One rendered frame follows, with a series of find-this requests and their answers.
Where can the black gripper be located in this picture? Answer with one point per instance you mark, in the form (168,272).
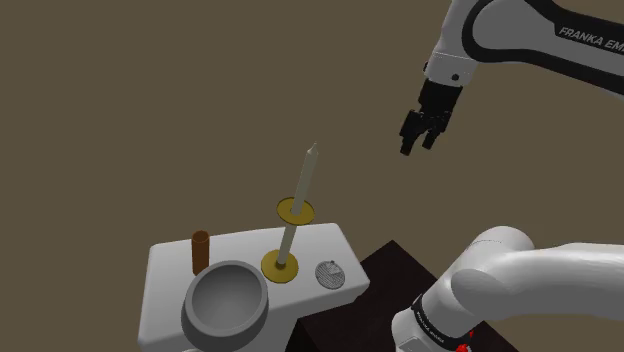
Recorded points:
(438,100)

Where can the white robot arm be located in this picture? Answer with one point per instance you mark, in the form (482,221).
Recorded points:
(516,273)

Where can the silver round disc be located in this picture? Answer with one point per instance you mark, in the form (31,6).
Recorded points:
(330,275)

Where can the dark robot stand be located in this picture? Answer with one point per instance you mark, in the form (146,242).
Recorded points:
(370,312)

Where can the brown cup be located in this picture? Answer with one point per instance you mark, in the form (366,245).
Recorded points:
(200,251)

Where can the grey bowl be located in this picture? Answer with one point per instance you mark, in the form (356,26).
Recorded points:
(225,297)

